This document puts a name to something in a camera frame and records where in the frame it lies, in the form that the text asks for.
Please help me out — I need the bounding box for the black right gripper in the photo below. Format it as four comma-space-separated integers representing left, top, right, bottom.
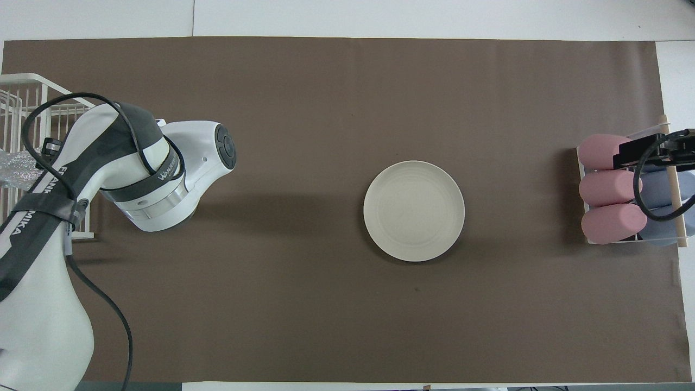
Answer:
614, 129, 695, 169

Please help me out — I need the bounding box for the silver mesh sponge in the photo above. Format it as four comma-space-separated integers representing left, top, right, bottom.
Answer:
0, 151, 42, 192

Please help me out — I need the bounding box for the cream round plate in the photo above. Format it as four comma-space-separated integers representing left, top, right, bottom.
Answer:
363, 160, 466, 263

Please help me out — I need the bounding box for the pink cup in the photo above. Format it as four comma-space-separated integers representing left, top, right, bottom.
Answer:
579, 170, 643, 207
581, 203, 648, 245
577, 134, 633, 170

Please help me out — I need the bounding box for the blue cup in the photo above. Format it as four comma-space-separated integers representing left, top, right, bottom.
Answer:
641, 203, 695, 247
640, 169, 695, 208

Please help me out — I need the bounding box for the cup holder with wooden bar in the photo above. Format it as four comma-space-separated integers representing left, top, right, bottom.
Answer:
577, 114, 689, 249

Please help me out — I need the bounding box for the brown table mat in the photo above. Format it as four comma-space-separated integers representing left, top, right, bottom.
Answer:
0, 36, 693, 383

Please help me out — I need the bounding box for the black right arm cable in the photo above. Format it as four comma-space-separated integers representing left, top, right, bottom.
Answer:
633, 138, 695, 222

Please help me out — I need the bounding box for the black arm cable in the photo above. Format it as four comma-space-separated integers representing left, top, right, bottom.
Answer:
633, 138, 695, 222
22, 92, 188, 391

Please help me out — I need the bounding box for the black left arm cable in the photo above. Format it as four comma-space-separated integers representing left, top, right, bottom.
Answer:
22, 92, 188, 391

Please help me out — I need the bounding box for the white wire dish rack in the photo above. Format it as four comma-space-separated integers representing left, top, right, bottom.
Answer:
0, 73, 97, 241

